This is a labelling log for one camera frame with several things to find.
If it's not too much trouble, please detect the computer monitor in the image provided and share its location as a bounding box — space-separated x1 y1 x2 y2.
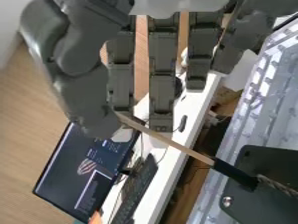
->
32 122 141 224

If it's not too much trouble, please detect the dark computer mouse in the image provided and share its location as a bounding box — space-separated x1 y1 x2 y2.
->
177 114 189 133

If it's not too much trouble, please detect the grey five-finger robot hand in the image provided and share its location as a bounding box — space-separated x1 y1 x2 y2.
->
19 0 298 140

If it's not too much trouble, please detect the white desk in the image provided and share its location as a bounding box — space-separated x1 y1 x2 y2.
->
94 71 223 224

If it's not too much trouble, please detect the black plate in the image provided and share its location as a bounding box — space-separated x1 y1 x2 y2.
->
218 144 298 224

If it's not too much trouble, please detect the black keyboard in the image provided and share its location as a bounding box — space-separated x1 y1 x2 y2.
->
109 153 160 224

